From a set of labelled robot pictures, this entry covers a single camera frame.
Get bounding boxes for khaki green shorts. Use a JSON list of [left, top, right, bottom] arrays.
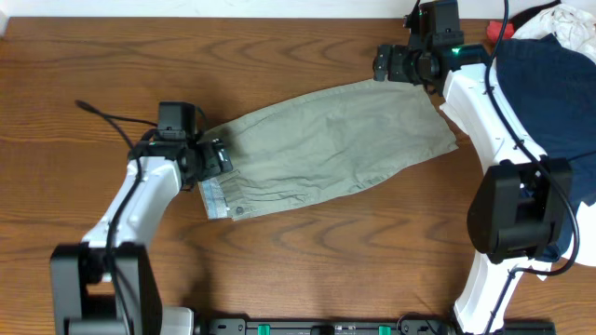
[[199, 79, 457, 221]]

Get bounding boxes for navy blue garment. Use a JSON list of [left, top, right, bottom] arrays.
[[495, 34, 595, 267]]

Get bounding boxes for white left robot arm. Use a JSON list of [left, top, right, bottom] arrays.
[[50, 101, 233, 335]]

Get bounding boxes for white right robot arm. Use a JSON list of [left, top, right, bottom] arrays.
[[372, 1, 575, 334]]

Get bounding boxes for red garment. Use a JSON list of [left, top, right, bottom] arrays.
[[486, 20, 515, 43]]

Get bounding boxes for black garment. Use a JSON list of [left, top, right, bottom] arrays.
[[508, 0, 562, 31]]

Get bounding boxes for white garment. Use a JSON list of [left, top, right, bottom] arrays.
[[438, 3, 596, 282]]

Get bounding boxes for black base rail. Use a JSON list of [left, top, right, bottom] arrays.
[[195, 317, 556, 335]]

